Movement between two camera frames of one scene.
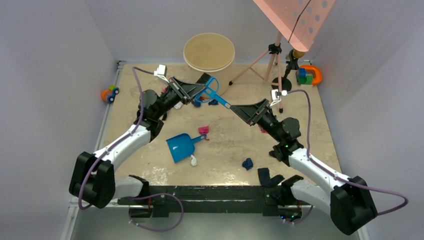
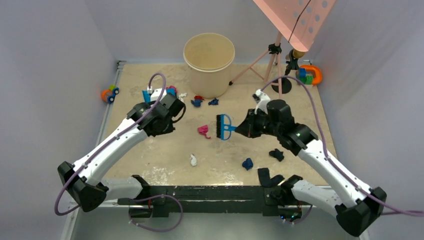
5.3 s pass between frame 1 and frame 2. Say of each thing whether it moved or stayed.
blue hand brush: moved
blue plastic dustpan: moved
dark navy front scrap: stayed
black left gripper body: moved
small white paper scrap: stayed
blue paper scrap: stayed
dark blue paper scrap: stayed
